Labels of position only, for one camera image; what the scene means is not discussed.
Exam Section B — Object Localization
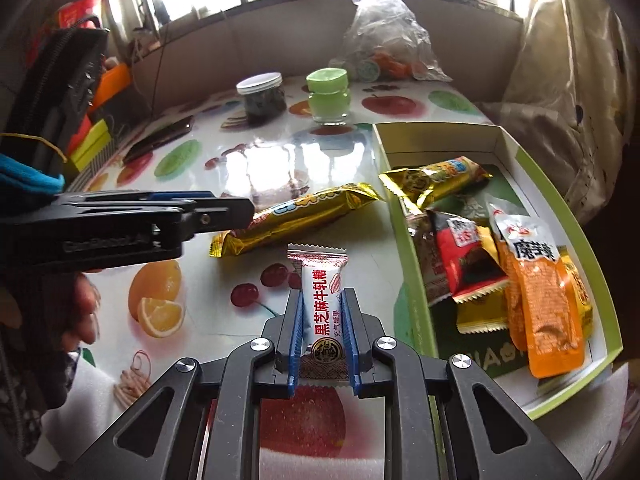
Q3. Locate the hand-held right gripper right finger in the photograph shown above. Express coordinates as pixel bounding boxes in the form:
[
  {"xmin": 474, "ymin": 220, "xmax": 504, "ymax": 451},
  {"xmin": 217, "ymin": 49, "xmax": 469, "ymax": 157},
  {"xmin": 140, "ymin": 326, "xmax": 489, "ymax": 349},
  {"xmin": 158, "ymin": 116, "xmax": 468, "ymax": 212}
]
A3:
[{"xmin": 340, "ymin": 287, "xmax": 566, "ymax": 480}]

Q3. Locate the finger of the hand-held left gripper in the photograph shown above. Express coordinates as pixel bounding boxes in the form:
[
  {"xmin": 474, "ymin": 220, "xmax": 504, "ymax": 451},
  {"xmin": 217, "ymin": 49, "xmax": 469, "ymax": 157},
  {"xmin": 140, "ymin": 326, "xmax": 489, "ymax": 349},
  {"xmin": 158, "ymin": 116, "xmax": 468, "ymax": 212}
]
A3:
[
  {"xmin": 149, "ymin": 190, "xmax": 219, "ymax": 203},
  {"xmin": 179, "ymin": 197, "xmax": 256, "ymax": 252}
]

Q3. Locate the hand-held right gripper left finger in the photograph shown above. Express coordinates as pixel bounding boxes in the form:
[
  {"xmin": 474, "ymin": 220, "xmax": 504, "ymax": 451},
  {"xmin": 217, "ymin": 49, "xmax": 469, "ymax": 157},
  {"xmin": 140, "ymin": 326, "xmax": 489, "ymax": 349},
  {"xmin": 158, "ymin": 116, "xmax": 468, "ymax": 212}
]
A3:
[{"xmin": 85, "ymin": 287, "xmax": 306, "ymax": 480}]

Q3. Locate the white nougat candy packet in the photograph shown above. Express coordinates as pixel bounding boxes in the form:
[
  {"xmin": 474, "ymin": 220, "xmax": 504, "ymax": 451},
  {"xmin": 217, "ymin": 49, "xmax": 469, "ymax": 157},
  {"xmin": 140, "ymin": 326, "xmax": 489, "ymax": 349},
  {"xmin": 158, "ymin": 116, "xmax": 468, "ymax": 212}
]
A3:
[{"xmin": 286, "ymin": 244, "xmax": 349, "ymax": 386}]

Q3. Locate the green cardboard box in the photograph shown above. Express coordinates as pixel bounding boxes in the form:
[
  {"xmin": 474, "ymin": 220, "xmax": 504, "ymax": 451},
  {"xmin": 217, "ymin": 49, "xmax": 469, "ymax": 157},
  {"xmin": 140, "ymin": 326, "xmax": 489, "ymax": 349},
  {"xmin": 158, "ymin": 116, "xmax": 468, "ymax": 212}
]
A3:
[{"xmin": 371, "ymin": 122, "xmax": 625, "ymax": 420}]

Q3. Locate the brown patterned snack packet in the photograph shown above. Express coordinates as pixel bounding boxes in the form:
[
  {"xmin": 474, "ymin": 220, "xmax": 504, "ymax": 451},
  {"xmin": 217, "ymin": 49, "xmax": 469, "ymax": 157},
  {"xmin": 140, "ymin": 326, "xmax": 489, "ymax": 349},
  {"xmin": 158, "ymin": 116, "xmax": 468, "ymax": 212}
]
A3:
[{"xmin": 405, "ymin": 212, "xmax": 453, "ymax": 307}]

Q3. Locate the yellow snack packet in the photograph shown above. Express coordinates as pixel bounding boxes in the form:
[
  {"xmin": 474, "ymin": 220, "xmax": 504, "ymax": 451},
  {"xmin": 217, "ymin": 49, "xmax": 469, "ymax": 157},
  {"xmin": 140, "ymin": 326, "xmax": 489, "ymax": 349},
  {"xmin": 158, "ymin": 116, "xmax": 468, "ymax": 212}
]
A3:
[
  {"xmin": 457, "ymin": 295, "xmax": 511, "ymax": 335},
  {"xmin": 557, "ymin": 247, "xmax": 595, "ymax": 333}
]

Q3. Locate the black and red snack packet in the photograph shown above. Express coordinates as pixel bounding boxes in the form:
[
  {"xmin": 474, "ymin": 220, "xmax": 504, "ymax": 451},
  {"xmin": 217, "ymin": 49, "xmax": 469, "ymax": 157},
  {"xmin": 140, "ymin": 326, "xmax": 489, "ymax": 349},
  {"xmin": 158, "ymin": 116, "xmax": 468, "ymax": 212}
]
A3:
[{"xmin": 431, "ymin": 210, "xmax": 510, "ymax": 303}]

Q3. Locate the orange konjac snack packet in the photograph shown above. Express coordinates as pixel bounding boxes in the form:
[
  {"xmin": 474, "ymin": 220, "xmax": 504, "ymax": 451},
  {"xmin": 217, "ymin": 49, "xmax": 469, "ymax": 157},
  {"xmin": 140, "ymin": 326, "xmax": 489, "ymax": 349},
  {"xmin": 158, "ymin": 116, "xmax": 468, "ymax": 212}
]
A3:
[{"xmin": 487, "ymin": 202, "xmax": 586, "ymax": 379}]

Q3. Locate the person's left forearm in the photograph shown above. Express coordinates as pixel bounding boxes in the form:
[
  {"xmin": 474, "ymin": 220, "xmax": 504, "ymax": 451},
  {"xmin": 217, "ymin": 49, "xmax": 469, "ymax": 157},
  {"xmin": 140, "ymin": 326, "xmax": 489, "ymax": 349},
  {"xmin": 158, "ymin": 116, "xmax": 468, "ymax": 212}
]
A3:
[{"xmin": 0, "ymin": 345, "xmax": 81, "ymax": 466}]

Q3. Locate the person's left hand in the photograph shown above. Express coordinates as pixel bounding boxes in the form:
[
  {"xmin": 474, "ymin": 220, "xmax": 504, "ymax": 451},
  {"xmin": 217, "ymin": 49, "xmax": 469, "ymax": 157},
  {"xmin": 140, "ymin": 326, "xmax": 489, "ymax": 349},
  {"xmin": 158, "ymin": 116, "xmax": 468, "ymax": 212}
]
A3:
[{"xmin": 47, "ymin": 267, "xmax": 103, "ymax": 348}]

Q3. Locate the dark smartphone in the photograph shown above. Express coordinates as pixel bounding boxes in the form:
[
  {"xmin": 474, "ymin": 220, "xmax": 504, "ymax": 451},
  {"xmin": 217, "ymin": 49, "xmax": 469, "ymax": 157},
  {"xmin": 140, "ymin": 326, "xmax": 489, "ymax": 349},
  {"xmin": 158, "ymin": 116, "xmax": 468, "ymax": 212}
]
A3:
[{"xmin": 122, "ymin": 115, "xmax": 196, "ymax": 165}]

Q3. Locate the yellow-green box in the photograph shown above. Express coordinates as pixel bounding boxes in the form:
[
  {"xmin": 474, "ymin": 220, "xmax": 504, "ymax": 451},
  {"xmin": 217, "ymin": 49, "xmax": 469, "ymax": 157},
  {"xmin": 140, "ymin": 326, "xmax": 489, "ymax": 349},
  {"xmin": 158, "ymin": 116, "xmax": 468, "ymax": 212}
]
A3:
[{"xmin": 70, "ymin": 119, "xmax": 115, "ymax": 171}]

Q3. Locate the white lidded dark jar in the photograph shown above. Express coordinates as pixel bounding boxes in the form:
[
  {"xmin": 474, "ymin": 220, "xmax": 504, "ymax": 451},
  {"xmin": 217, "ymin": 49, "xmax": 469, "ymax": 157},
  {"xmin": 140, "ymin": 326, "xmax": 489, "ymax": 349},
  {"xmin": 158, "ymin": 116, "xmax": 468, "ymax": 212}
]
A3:
[{"xmin": 236, "ymin": 73, "xmax": 288, "ymax": 127}]

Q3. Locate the orange box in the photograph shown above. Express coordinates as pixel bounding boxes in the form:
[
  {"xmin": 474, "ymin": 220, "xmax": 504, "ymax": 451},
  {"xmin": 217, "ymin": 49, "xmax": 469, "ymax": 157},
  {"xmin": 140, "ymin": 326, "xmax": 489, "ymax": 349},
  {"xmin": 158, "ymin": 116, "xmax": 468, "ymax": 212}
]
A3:
[{"xmin": 90, "ymin": 62, "xmax": 132, "ymax": 108}]

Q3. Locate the green lidded glass jar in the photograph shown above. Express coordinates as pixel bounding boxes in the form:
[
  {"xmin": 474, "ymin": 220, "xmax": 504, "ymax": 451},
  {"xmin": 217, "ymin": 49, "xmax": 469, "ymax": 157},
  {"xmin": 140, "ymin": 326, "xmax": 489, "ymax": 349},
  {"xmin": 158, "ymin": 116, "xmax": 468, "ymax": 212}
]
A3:
[{"xmin": 306, "ymin": 67, "xmax": 351, "ymax": 126}]

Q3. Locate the red box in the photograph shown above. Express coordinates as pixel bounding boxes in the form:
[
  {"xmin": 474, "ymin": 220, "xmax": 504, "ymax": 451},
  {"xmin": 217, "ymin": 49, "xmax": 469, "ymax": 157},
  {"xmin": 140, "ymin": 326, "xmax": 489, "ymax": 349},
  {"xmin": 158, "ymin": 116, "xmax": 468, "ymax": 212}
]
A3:
[{"xmin": 55, "ymin": 0, "xmax": 106, "ymax": 28}]

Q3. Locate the white foam sheet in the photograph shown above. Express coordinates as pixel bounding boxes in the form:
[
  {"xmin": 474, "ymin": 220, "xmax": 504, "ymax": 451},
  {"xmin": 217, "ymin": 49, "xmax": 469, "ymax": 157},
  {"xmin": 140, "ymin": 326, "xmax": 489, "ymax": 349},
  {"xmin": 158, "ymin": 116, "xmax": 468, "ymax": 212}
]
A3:
[{"xmin": 37, "ymin": 355, "xmax": 631, "ymax": 480}]

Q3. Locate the clear plastic bag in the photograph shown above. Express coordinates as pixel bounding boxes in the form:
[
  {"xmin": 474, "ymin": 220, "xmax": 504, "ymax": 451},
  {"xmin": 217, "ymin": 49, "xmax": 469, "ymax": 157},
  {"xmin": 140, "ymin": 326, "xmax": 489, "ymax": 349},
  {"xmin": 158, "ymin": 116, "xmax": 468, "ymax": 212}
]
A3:
[{"xmin": 342, "ymin": 0, "xmax": 453, "ymax": 83}]

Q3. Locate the cream dotted curtain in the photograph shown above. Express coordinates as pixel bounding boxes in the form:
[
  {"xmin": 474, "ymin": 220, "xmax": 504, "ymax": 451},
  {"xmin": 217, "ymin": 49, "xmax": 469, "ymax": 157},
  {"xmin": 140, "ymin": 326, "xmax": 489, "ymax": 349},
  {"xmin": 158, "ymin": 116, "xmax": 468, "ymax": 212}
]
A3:
[{"xmin": 480, "ymin": 0, "xmax": 640, "ymax": 226}]

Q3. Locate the black cable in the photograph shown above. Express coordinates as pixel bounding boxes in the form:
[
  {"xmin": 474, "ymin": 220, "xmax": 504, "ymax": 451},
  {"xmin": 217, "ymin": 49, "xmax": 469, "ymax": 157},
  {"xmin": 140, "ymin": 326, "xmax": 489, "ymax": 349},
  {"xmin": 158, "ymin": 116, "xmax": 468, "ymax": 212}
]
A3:
[{"xmin": 147, "ymin": 10, "xmax": 231, "ymax": 113}]

